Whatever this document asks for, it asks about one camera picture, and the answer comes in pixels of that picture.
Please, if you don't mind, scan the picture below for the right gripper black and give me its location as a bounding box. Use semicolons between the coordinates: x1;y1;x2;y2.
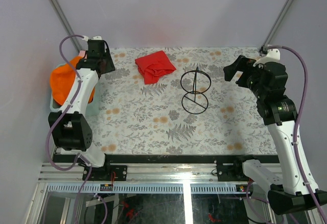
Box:
223;55;266;99

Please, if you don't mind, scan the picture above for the floral table mat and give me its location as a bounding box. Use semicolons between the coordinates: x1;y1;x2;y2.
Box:
87;47;276;155

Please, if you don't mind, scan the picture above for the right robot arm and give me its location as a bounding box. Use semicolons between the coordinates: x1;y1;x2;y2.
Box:
223;55;326;215

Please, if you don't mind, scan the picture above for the pink bucket hat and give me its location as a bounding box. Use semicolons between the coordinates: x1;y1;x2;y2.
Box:
78;51;87;59

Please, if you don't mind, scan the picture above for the red folded cloth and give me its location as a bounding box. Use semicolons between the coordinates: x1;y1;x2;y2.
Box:
135;51;176;85

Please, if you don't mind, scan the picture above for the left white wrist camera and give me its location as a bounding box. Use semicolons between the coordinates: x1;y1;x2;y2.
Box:
82;35;103;41

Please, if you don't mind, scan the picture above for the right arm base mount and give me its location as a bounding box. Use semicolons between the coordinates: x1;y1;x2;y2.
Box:
211;157;248;182

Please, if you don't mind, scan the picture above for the aluminium rail frame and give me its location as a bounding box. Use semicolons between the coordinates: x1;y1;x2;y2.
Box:
24;155;325;224

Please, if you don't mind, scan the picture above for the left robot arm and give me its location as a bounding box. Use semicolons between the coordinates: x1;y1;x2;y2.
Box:
47;36;115;181

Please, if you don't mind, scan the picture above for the black wire hat stand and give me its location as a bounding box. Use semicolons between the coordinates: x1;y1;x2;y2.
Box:
180;66;212;115

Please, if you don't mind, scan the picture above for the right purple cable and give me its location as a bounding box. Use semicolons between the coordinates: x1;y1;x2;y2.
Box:
245;44;327;224

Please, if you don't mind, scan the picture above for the orange bucket hat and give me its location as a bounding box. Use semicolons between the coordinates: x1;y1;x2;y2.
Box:
50;56;96;106

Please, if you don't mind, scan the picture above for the light green plastic bin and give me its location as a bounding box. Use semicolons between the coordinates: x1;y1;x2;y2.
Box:
50;68;100;116

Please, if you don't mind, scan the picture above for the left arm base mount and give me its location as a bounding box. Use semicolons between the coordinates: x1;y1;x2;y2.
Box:
88;165;128;183

